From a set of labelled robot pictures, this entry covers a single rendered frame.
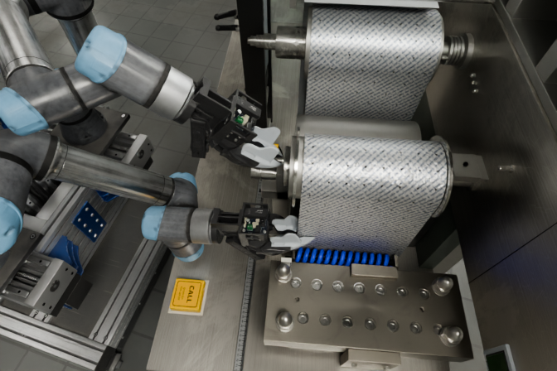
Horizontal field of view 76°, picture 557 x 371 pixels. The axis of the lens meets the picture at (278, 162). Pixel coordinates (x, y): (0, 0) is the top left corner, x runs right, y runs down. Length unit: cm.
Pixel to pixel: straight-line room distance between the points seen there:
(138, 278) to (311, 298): 111
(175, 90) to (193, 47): 250
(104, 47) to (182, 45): 256
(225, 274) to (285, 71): 77
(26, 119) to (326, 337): 64
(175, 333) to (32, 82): 60
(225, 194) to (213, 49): 208
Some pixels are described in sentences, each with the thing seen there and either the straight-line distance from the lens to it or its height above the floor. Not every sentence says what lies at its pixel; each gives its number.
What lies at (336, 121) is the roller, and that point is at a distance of 76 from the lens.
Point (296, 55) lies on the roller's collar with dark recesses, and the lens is 75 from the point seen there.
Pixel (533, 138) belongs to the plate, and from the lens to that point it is 61.
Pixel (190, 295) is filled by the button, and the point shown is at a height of 92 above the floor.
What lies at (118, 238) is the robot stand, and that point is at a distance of 188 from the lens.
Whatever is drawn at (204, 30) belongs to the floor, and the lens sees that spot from 322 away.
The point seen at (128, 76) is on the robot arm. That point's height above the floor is 146.
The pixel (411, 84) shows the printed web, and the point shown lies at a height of 131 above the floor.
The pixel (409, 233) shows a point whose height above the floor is 113.
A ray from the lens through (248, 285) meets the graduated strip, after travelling 93.
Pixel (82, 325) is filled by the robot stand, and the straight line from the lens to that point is 180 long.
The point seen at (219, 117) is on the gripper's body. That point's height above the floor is 137.
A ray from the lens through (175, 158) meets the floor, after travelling 230.
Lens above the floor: 179
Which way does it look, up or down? 55 degrees down
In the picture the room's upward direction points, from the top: straight up
